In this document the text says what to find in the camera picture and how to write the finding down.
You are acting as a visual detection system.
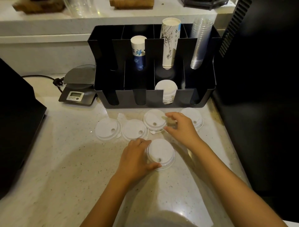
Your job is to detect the person's left hand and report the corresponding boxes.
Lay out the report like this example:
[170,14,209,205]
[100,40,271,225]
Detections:
[116,138,162,186]

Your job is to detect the person's right hand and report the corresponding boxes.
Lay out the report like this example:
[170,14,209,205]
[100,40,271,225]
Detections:
[164,112,204,150]

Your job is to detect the white plastic cup lid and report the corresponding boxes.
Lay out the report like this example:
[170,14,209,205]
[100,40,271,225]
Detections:
[180,107,204,129]
[146,139,176,171]
[143,109,168,133]
[122,119,149,141]
[95,118,122,141]

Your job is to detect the person's right forearm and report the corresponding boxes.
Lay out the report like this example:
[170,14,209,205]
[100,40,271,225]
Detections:
[190,139,288,227]

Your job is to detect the person's left forearm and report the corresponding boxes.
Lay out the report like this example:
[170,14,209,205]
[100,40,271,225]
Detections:
[79,175,131,227]

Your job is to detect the stack of white lids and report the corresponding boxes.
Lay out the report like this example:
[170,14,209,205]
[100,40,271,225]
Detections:
[155,80,178,105]

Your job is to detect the person's grey shirt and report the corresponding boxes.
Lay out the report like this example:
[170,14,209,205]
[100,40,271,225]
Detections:
[137,210,200,227]

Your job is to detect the black cup organizer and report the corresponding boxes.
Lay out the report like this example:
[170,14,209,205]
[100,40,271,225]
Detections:
[88,23,222,109]

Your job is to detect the stack of blue-print paper cups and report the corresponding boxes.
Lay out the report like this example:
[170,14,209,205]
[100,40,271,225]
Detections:
[130,35,147,71]

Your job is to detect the stack of sketch-print paper cups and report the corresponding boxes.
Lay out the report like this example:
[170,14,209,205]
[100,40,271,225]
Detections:
[160,18,182,70]

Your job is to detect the stack of clear plastic cups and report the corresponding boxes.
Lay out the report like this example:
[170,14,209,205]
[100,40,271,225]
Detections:
[190,17,214,70]

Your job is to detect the black vented appliance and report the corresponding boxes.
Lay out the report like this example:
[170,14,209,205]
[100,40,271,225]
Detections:
[212,0,299,212]

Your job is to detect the grey digital kitchen scale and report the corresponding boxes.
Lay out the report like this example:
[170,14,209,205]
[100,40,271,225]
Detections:
[58,65,97,106]

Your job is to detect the black tray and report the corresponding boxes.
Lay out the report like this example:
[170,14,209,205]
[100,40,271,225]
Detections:
[182,0,230,10]

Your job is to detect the wooden block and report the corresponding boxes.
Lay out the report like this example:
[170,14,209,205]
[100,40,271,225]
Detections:
[12,0,66,14]
[109,0,155,10]

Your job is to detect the clear plastic container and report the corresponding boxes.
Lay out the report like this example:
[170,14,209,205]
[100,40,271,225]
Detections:
[63,0,100,19]

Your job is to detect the black power cable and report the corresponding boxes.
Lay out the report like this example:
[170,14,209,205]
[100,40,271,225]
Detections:
[21,75,65,93]

